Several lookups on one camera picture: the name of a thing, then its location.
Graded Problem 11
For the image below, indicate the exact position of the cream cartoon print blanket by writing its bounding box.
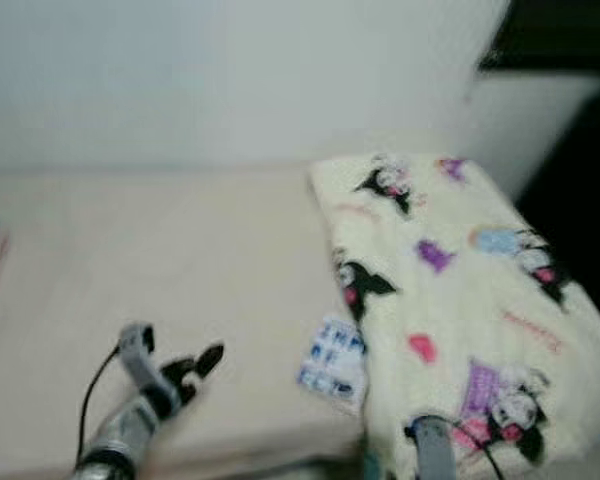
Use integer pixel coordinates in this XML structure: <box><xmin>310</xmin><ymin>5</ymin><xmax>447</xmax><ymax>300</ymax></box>
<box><xmin>308</xmin><ymin>152</ymin><xmax>600</xmax><ymax>480</ymax></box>

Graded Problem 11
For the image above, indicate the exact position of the beige sheeted mattress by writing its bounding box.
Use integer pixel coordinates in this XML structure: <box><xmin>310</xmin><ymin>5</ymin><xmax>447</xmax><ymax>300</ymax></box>
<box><xmin>0</xmin><ymin>165</ymin><xmax>381</xmax><ymax>477</ymax></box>

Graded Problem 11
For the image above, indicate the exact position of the black wardrobe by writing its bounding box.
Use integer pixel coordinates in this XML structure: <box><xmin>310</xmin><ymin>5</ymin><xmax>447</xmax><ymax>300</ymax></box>
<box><xmin>477</xmin><ymin>0</ymin><xmax>600</xmax><ymax>337</ymax></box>

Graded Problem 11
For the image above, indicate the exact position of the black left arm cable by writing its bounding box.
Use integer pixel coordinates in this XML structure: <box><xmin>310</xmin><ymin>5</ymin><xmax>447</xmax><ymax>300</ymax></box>
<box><xmin>76</xmin><ymin>344</ymin><xmax>122</xmax><ymax>463</ymax></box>

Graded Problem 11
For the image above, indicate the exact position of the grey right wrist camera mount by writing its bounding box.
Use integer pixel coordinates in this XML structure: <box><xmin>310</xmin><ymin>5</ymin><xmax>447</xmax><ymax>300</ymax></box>
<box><xmin>413</xmin><ymin>414</ymin><xmax>460</xmax><ymax>480</ymax></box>

